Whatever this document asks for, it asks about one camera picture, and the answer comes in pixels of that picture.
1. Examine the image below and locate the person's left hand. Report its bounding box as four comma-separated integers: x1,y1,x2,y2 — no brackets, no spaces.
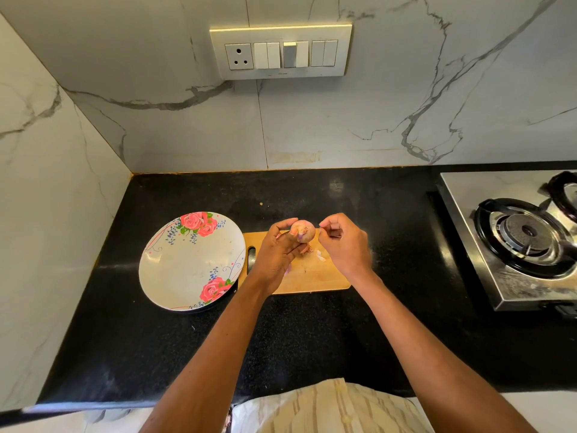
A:
244,217,313,296

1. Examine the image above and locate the person's right hand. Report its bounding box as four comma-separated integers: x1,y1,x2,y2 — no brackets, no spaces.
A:
316,212,376,285

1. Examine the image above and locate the small pink onion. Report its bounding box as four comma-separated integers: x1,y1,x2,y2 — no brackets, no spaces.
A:
290,220,317,244

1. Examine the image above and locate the person's left forearm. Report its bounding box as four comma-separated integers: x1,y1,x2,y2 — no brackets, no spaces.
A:
139,277,272,433

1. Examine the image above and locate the person's right forearm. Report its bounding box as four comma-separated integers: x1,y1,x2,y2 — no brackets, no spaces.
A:
347,268,537,433

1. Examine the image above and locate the wooden cutting board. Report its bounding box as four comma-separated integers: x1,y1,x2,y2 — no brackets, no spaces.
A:
236,230,352,295

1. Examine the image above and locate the black stone countertop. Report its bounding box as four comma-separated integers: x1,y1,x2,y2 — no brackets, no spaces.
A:
36,162,577,411

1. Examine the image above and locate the white floral plate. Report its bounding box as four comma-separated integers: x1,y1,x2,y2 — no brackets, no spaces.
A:
138,210,246,312

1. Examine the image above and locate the stainless steel gas stove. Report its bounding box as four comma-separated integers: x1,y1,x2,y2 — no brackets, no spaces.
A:
437,169,577,312

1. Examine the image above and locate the beige striped garment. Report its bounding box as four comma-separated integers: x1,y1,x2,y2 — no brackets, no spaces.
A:
230,378,436,433

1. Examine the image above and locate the black stove burner grate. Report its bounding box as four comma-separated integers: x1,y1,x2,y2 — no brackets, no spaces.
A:
473,197,577,280
545,171,577,222

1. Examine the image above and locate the white wall switch panel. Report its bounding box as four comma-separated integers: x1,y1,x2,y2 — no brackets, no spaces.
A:
209,22,353,81

